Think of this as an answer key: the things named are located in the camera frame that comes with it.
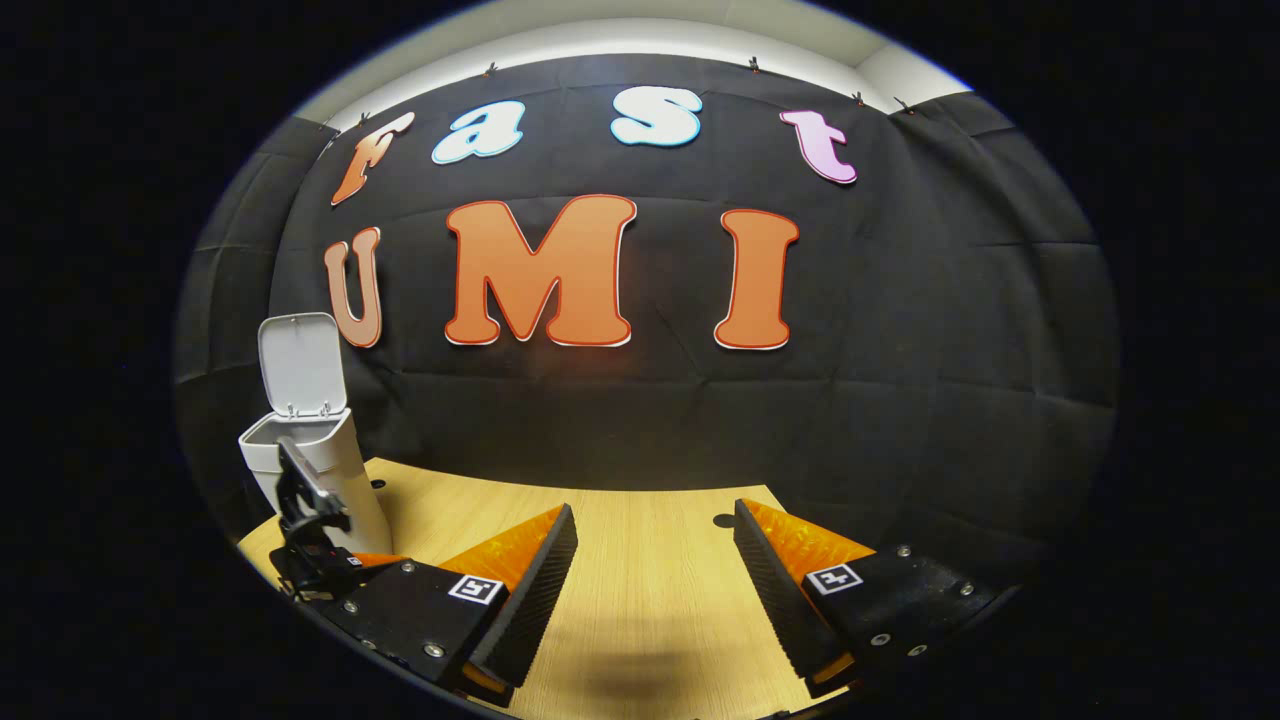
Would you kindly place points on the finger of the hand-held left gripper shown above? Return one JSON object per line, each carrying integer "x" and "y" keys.
{"x": 380, "y": 559}

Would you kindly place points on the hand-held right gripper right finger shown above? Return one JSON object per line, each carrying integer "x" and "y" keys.
{"x": 780, "y": 597}

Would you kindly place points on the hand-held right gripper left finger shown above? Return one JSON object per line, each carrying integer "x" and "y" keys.
{"x": 530, "y": 597}

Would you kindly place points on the white desktop garbage bin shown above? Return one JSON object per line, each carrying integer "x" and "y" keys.
{"x": 305, "y": 365}

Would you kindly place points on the wooden desktop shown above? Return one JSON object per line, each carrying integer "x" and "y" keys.
{"x": 650, "y": 580}

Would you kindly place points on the black backdrop cloth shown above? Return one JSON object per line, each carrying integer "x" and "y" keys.
{"x": 950, "y": 380}

